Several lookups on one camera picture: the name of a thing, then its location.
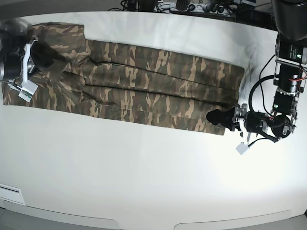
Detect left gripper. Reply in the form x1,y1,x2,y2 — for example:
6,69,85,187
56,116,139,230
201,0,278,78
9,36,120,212
206,103,273,141

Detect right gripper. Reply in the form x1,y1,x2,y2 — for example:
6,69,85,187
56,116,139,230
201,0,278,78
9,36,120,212
0,35,65,82

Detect camouflage T-shirt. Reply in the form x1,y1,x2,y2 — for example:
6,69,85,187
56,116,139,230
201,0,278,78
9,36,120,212
2,23,245,135

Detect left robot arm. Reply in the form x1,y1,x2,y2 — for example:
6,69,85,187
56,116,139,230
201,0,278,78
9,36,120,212
207,0,307,143

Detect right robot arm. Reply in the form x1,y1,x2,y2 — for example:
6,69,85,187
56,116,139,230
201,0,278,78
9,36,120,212
0,23,65,82

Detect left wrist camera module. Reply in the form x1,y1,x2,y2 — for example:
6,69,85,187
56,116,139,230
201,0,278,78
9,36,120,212
236,142,251,156

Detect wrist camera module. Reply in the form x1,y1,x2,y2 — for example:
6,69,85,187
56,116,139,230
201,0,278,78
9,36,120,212
236,142,251,156
18,80,38,102

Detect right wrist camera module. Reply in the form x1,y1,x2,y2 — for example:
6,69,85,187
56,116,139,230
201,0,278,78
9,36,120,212
18,80,38,102

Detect background cables and equipment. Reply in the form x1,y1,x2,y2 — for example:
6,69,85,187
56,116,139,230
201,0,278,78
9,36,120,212
107,0,281,29

